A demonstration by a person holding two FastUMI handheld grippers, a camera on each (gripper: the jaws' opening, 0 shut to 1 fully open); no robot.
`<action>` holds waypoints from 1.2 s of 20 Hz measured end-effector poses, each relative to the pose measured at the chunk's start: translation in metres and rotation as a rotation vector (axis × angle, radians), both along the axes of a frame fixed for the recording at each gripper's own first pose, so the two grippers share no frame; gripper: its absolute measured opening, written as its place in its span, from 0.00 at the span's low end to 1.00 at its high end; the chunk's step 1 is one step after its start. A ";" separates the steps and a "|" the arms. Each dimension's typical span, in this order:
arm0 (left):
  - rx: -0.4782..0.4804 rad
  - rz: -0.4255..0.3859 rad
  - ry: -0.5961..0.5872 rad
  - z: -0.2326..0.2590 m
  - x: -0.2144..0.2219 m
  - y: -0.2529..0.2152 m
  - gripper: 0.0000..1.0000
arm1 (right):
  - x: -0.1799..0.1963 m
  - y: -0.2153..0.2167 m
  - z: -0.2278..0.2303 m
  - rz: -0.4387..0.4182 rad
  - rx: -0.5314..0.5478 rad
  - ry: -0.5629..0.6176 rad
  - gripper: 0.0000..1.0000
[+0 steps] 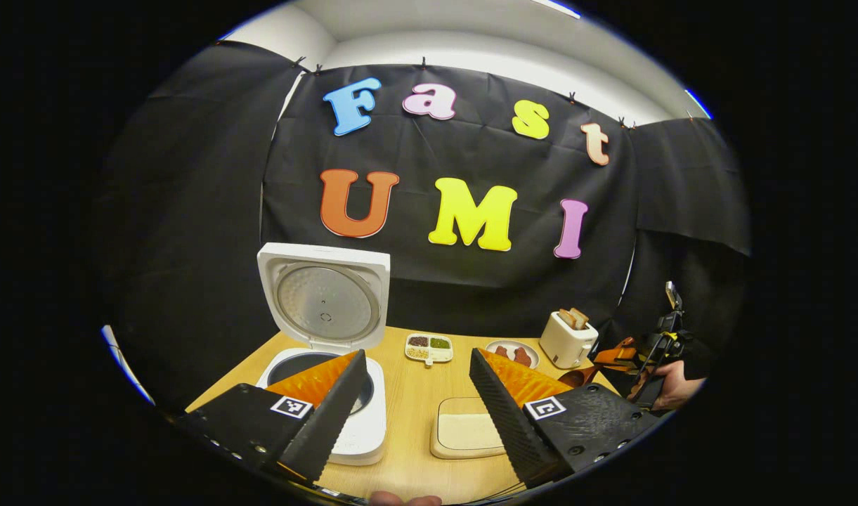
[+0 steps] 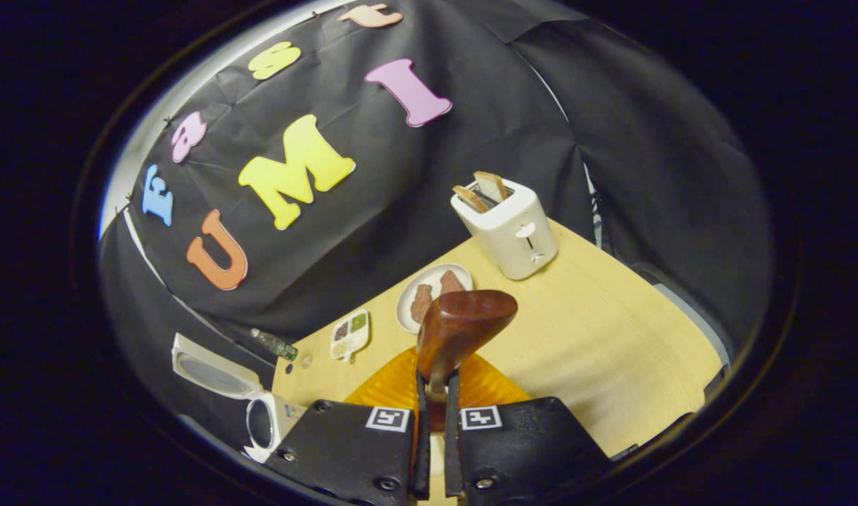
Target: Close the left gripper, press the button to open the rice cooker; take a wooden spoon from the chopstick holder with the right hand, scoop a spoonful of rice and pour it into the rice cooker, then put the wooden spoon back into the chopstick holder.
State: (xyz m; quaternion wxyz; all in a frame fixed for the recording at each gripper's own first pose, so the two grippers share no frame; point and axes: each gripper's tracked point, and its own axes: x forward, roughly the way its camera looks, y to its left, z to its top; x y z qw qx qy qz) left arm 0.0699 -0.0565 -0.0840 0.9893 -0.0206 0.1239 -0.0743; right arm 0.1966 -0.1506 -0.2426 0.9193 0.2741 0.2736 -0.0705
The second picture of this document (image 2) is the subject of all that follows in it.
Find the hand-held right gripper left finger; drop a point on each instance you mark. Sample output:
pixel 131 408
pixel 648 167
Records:
pixel 421 457

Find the white toaster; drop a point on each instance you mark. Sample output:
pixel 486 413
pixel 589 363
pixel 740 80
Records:
pixel 513 239

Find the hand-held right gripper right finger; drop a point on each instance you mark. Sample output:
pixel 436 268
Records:
pixel 451 457

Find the divided dish of beans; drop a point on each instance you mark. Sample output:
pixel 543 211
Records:
pixel 349 336

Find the clear plastic water bottle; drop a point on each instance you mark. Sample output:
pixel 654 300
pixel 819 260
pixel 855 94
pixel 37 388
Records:
pixel 274 344

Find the white rice cooker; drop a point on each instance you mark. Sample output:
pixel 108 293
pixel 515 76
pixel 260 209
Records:
pixel 274 422

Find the toast slice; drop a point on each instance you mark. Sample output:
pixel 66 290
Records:
pixel 469 199
pixel 490 186

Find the round white plate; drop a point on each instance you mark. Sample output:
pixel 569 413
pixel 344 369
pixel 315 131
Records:
pixel 405 313

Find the brown meat piece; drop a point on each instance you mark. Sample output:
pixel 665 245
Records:
pixel 451 282
pixel 421 302

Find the black backdrop cloth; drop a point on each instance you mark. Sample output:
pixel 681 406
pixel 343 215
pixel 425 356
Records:
pixel 372 232

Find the brown wooden spoon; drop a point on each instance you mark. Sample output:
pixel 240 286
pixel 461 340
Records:
pixel 460 327

